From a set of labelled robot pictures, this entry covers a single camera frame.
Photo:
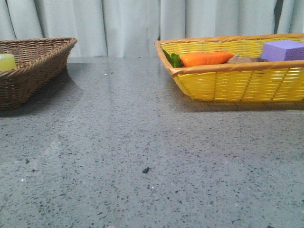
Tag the orange toy carrot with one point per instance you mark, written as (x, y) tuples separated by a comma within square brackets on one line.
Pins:
[(198, 58)]

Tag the yellow tape roll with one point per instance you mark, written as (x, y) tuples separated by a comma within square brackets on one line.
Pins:
[(7, 62)]

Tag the purple foam block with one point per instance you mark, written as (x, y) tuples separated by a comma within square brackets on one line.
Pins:
[(283, 50)]

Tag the yellow woven basket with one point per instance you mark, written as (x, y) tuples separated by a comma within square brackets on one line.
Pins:
[(246, 82)]

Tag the brown wicker basket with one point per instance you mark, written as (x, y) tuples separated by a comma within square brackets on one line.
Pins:
[(38, 61)]

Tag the brown ginger root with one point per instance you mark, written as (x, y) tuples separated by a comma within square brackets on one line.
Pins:
[(237, 59)]

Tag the small black debris chip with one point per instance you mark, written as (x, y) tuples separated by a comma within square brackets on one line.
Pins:
[(146, 170)]

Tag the white curtain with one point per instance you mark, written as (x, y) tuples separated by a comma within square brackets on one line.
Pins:
[(129, 28)]

